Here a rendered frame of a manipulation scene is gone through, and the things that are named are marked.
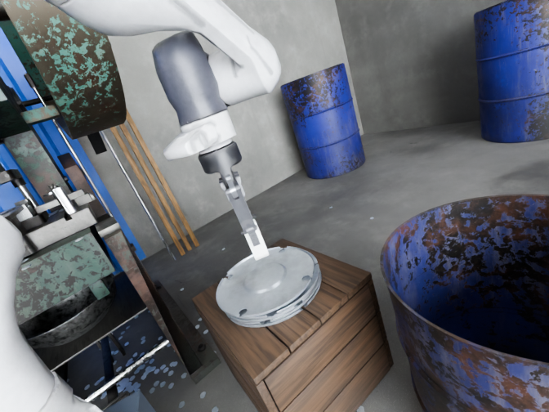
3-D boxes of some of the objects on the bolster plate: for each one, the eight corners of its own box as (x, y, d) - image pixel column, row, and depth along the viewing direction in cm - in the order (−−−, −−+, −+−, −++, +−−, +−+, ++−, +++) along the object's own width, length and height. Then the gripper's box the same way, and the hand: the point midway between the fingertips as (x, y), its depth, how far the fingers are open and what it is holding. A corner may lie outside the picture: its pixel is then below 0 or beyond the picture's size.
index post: (78, 211, 90) (60, 184, 87) (67, 215, 89) (49, 188, 85) (77, 210, 92) (60, 183, 89) (67, 214, 91) (49, 187, 88)
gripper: (238, 144, 44) (286, 265, 53) (232, 136, 59) (270, 231, 68) (193, 161, 43) (248, 280, 52) (198, 149, 58) (241, 243, 67)
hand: (255, 239), depth 59 cm, fingers open, 3 cm apart
